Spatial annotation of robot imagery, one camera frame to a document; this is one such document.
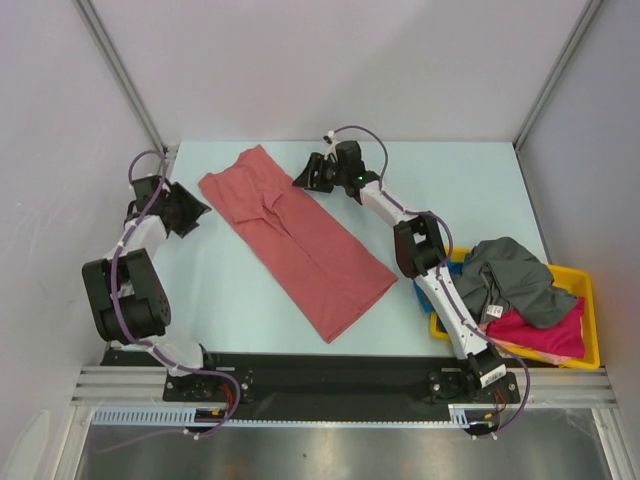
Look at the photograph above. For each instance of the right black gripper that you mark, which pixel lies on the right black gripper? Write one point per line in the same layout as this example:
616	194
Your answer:
316	164

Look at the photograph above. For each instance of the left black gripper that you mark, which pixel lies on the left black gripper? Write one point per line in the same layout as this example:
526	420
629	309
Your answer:
193	209

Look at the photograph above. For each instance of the salmon pink t shirt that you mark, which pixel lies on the salmon pink t shirt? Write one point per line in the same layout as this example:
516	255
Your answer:
326	271

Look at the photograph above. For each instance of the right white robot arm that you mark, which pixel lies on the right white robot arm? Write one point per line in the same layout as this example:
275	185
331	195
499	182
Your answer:
422	245

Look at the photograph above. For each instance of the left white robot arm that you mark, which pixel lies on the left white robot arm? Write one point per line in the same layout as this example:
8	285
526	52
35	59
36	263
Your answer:
128	303

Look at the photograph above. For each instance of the blue t shirt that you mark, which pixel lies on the blue t shirt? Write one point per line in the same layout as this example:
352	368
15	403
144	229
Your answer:
425	300

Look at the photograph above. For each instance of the grey t shirt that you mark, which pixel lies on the grey t shirt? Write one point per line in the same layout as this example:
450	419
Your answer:
500	276

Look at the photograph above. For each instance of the yellow plastic bin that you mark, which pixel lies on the yellow plastic bin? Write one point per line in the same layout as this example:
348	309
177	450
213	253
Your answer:
577	283

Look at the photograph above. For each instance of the magenta t shirt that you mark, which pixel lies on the magenta t shirt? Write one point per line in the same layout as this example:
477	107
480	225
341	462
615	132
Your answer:
559	343

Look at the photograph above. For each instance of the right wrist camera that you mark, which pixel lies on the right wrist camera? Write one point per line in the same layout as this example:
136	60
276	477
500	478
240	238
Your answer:
343	156

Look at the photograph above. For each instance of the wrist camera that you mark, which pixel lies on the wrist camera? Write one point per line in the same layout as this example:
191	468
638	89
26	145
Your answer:
144	188
343	156

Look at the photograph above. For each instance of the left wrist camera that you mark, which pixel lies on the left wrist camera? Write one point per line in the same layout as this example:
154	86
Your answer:
144	188

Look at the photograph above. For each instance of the left aluminium corner post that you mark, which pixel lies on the left aluminium corner post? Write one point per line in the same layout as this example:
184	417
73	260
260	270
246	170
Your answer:
109	52

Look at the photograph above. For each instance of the aluminium corner post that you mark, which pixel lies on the aluminium corner post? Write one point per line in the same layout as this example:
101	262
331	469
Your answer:
109	52
576	37

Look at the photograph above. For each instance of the aluminium frame rail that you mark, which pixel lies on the aluminium frame rail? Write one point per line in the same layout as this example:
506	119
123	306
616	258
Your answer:
139	386

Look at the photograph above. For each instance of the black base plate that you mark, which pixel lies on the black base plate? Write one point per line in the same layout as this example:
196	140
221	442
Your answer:
353	386

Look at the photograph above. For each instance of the slotted cable duct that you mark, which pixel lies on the slotted cable duct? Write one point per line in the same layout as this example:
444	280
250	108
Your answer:
208	417

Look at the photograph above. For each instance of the right aluminium corner post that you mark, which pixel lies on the right aluminium corner post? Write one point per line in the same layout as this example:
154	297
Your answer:
576	37

